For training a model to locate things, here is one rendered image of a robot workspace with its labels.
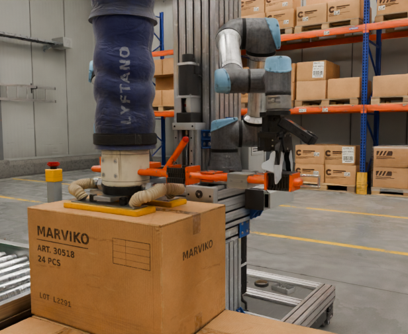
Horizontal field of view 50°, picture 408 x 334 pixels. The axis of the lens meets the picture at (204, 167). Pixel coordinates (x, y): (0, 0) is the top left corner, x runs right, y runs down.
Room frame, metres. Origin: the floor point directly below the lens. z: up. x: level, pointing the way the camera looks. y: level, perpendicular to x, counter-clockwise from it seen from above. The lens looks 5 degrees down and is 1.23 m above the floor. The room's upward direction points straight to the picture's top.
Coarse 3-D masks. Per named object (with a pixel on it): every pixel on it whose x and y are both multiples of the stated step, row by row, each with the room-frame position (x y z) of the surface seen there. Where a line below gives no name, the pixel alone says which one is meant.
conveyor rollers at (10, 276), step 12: (0, 252) 2.37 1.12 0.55; (0, 264) 2.16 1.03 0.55; (12, 264) 2.21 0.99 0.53; (24, 264) 2.17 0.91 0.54; (0, 276) 2.04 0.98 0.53; (12, 276) 2.00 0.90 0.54; (24, 276) 1.97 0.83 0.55; (0, 288) 1.85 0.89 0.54; (12, 288) 1.83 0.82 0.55; (24, 288) 1.85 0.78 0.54; (0, 300) 1.74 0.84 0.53
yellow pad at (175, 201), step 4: (156, 200) 1.59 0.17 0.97; (164, 200) 1.57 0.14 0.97; (168, 200) 1.56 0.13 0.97; (172, 200) 1.59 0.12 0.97; (176, 200) 1.59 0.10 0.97; (180, 200) 1.59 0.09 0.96; (184, 200) 1.61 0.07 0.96; (144, 204) 1.60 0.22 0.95; (148, 204) 1.59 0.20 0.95; (152, 204) 1.58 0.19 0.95; (156, 204) 1.57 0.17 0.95; (160, 204) 1.56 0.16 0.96; (164, 204) 1.55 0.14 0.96; (168, 204) 1.54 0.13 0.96; (172, 204) 1.54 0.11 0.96; (176, 204) 1.56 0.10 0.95; (180, 204) 1.59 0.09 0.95
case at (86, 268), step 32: (32, 224) 1.55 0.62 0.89; (64, 224) 1.47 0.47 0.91; (96, 224) 1.39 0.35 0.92; (128, 224) 1.32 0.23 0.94; (160, 224) 1.27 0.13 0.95; (192, 224) 1.40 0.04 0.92; (224, 224) 1.59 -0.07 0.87; (32, 256) 1.55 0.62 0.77; (64, 256) 1.47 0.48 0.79; (96, 256) 1.39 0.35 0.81; (128, 256) 1.32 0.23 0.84; (160, 256) 1.26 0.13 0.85; (192, 256) 1.40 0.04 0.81; (224, 256) 1.59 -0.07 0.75; (32, 288) 1.56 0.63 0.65; (64, 288) 1.47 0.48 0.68; (96, 288) 1.39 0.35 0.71; (128, 288) 1.32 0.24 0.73; (160, 288) 1.26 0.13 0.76; (192, 288) 1.40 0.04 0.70; (224, 288) 1.59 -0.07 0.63; (64, 320) 1.47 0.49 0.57; (96, 320) 1.40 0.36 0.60; (128, 320) 1.33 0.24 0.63; (160, 320) 1.26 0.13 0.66; (192, 320) 1.40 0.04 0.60
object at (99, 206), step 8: (88, 200) 1.56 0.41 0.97; (96, 200) 1.53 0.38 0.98; (120, 200) 1.46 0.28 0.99; (72, 208) 1.53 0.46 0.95; (80, 208) 1.50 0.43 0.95; (88, 208) 1.48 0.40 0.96; (96, 208) 1.47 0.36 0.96; (104, 208) 1.45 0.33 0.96; (112, 208) 1.43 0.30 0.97; (120, 208) 1.43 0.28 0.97; (128, 208) 1.41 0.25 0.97; (136, 208) 1.41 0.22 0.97; (144, 208) 1.43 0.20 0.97; (152, 208) 1.45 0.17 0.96; (136, 216) 1.38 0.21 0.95
